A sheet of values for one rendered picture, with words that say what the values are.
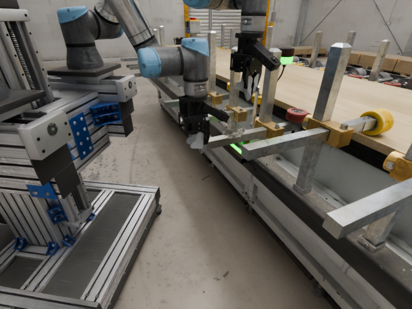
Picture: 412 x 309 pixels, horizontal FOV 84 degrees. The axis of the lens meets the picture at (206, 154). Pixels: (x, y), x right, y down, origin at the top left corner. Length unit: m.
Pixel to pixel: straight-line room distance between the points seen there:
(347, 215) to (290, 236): 1.03
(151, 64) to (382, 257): 0.77
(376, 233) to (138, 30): 0.83
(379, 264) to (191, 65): 0.70
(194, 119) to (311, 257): 0.99
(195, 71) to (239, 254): 1.15
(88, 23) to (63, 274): 1.11
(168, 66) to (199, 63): 0.09
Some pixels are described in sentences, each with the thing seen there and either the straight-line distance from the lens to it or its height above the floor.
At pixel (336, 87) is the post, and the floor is 1.07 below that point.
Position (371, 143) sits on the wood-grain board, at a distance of 0.89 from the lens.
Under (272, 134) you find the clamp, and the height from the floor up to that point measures 0.85.
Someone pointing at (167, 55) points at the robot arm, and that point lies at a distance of 0.65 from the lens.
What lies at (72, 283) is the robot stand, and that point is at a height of 0.21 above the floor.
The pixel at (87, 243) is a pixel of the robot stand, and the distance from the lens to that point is 1.43.
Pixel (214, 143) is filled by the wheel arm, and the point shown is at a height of 0.85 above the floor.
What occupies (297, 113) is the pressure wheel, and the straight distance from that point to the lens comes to 0.98.
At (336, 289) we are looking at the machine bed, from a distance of 1.34.
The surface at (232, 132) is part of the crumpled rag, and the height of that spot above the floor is 0.87.
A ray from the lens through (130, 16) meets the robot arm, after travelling 0.75.
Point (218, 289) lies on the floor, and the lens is 1.40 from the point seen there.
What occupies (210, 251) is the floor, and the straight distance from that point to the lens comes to 1.51.
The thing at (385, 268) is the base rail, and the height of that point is 0.70.
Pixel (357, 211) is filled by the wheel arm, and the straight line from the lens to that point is 0.45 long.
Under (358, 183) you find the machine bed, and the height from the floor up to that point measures 0.71.
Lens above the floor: 1.22
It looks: 31 degrees down
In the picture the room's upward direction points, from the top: straight up
